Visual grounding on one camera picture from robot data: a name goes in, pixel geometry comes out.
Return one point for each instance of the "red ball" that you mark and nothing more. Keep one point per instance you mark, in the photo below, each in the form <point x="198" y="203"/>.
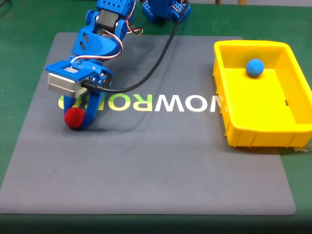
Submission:
<point x="73" y="118"/>

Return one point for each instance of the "blue ball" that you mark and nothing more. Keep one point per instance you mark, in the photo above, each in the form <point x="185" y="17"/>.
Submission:
<point x="255" y="68"/>

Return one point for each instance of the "yellow plastic bin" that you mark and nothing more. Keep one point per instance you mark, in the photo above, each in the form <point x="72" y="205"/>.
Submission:
<point x="256" y="109"/>

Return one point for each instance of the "grey mat with lettering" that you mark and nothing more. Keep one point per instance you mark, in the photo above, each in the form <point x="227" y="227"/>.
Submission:
<point x="146" y="158"/>

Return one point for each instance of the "clear plastic scrap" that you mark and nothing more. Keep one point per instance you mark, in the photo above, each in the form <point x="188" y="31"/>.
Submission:
<point x="302" y="149"/>

